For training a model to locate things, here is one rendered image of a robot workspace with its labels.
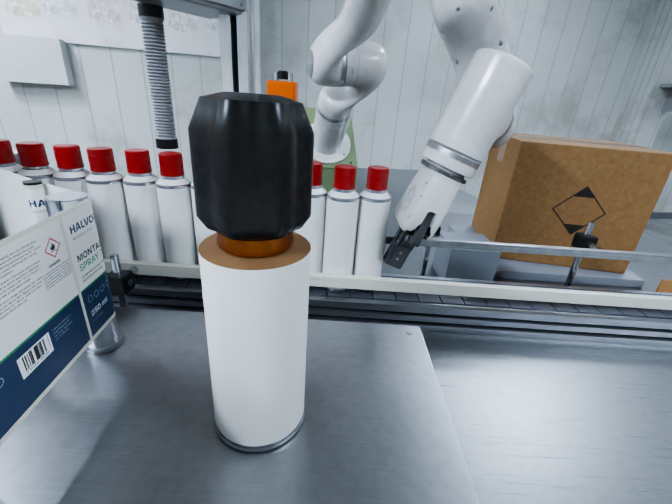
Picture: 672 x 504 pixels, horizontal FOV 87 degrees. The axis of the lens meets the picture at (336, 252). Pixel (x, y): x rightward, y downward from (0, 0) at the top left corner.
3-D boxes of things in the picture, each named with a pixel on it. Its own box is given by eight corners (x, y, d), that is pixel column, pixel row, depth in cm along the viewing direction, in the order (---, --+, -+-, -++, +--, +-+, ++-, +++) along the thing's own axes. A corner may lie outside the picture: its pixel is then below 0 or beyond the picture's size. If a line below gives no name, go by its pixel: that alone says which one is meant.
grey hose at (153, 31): (152, 148, 61) (131, 2, 52) (162, 145, 64) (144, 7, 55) (173, 149, 61) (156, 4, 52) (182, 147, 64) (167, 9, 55)
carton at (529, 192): (489, 257, 85) (521, 140, 74) (470, 224, 106) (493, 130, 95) (625, 274, 81) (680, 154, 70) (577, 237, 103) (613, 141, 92)
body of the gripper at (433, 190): (418, 149, 57) (387, 209, 61) (433, 159, 48) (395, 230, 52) (458, 168, 58) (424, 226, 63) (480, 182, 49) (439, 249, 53)
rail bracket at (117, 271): (113, 328, 54) (96, 258, 49) (135, 306, 60) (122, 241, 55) (134, 330, 54) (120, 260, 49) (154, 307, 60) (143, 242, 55)
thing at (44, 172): (36, 271, 58) (-4, 143, 50) (59, 258, 63) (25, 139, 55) (68, 273, 58) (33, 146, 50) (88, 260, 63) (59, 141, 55)
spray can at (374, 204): (348, 288, 60) (360, 168, 52) (352, 275, 65) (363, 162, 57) (378, 293, 60) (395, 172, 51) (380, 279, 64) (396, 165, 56)
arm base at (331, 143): (304, 165, 130) (310, 132, 113) (298, 123, 136) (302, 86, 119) (353, 163, 135) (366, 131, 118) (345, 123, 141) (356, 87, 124)
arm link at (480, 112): (443, 145, 58) (420, 134, 51) (488, 62, 53) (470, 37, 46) (488, 167, 54) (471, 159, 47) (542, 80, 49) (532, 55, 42)
